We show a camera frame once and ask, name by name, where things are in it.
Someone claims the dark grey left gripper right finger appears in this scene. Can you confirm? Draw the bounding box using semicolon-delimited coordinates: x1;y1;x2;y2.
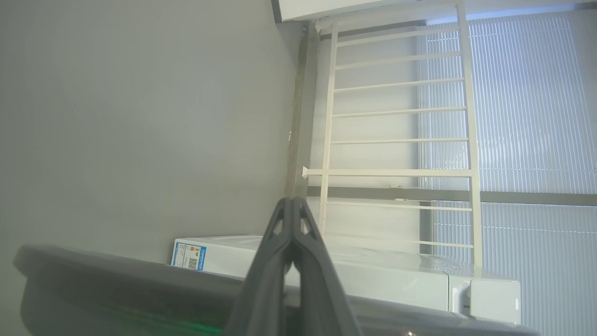
293;197;362;336

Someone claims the white metal railing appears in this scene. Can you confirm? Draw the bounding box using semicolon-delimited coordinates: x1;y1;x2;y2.
302;2;483;269

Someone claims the dark round washer door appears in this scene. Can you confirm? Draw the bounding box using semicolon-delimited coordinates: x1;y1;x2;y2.
13;244;541;336

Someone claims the blue energy label sticker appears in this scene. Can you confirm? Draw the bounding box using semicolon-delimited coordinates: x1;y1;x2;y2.
171;241;207;271

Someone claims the white front-load washing machine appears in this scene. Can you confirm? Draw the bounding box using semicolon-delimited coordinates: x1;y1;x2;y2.
170;235;522;325

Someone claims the white detergent drawer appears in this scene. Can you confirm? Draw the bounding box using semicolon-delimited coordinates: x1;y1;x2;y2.
449;274;522;325

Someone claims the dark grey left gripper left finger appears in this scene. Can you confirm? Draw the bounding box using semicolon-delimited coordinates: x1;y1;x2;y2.
223;197;295;336

